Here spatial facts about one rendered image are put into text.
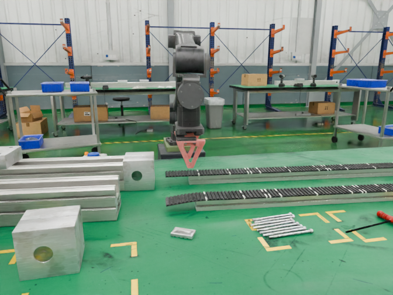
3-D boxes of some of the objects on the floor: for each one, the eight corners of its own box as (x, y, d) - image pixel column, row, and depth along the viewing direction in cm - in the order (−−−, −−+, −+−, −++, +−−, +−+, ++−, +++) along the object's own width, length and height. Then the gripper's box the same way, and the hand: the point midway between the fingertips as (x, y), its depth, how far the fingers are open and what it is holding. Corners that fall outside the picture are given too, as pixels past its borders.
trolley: (330, 141, 491) (337, 75, 465) (359, 139, 506) (368, 75, 480) (386, 160, 395) (399, 78, 370) (419, 157, 410) (434, 77, 385)
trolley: (99, 153, 427) (93, 76, 402) (104, 164, 378) (97, 78, 353) (12, 161, 388) (-1, 78, 362) (6, 175, 339) (-10, 80, 314)
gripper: (206, 105, 71) (205, 170, 75) (199, 99, 83) (199, 156, 87) (175, 105, 70) (176, 171, 74) (173, 99, 82) (174, 157, 86)
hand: (189, 160), depth 80 cm, fingers open, 8 cm apart
